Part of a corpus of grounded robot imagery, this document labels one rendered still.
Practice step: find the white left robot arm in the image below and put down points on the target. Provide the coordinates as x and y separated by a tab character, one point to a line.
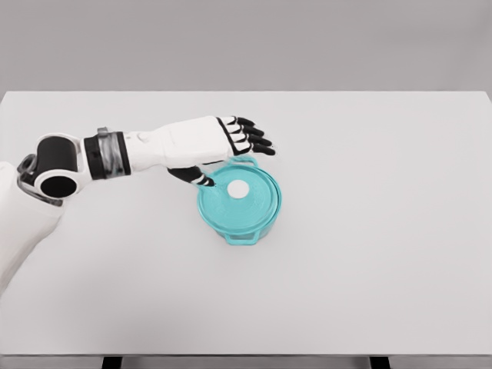
50	180

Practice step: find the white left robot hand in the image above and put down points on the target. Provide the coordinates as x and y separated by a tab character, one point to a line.
196	141

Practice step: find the teal lid with white knob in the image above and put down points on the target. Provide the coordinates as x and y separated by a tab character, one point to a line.
234	203

